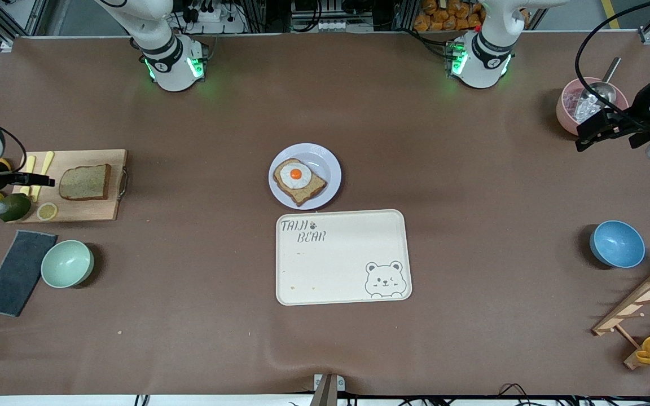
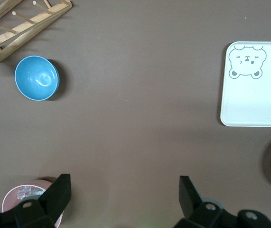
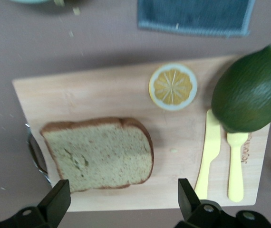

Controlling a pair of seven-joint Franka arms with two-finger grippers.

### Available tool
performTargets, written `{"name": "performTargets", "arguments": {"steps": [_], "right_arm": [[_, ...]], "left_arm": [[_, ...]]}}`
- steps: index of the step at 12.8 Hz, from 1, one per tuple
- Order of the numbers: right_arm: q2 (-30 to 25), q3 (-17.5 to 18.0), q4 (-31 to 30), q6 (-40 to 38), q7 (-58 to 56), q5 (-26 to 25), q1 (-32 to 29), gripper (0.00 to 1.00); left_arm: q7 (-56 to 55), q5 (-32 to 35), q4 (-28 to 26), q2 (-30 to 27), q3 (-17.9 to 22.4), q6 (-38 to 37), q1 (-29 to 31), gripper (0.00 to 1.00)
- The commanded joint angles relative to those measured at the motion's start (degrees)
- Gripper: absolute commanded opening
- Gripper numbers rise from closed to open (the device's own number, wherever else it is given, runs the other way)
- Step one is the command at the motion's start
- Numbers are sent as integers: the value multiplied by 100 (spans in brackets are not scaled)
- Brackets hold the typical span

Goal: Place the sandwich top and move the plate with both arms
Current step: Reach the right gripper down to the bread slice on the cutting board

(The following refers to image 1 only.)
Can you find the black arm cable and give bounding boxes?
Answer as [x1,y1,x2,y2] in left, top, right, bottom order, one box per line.
[1,129,28,176]
[575,0,650,130]

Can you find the clear ice cubes pile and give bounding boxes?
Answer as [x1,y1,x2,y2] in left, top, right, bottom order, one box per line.
[570,93,602,122]

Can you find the light wholemeal bread slice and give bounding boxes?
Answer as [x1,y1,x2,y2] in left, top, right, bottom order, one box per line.
[59,164,112,201]

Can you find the wooden peg rack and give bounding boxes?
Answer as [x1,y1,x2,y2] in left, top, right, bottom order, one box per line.
[592,259,650,370]

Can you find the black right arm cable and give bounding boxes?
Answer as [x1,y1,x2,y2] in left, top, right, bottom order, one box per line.
[1,129,28,176]

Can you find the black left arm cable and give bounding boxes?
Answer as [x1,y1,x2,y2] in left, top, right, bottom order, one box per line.
[575,0,650,130]

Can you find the white power strip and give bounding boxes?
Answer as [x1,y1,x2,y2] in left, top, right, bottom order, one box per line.
[181,0,247,34]

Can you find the yellow plastic knife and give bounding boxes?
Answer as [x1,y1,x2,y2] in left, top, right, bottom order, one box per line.
[30,151,55,202]

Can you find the wooden cutting board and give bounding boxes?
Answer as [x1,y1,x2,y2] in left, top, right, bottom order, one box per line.
[11,149,130,224]

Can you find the pink bowl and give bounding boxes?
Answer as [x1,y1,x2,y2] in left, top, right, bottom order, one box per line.
[556,77,630,136]

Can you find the orange snack packets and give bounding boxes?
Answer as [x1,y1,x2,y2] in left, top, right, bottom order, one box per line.
[414,0,485,32]

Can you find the blue bowl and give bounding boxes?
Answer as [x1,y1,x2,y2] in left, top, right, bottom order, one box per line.
[589,220,646,269]

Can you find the toasted bread slice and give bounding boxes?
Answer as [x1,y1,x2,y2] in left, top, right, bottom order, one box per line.
[273,158,327,207]

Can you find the fried egg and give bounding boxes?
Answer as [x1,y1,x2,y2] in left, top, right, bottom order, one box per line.
[279,160,313,191]

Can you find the cream bear print tray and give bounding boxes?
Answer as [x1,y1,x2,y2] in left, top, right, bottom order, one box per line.
[276,209,413,306]

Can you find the mint green bowl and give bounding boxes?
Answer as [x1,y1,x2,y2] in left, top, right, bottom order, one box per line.
[41,240,95,289]

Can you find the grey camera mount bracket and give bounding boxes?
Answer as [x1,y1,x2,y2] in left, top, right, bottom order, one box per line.
[310,373,346,406]

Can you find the yellow plastic fork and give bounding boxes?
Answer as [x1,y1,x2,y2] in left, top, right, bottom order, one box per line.
[20,155,37,196]

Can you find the pale lilac round plate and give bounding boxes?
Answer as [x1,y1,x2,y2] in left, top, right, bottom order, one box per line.
[269,143,342,210]

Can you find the dark green avocado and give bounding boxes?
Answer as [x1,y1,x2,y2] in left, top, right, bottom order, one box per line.
[0,193,32,223]

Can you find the white socket strip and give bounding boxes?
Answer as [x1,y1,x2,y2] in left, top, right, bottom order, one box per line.
[318,20,375,33]

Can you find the metal scoop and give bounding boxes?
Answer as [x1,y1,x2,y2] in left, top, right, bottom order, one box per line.
[576,56,622,113]

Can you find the dark grey cloth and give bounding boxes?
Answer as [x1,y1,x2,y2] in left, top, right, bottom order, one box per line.
[0,230,58,317]

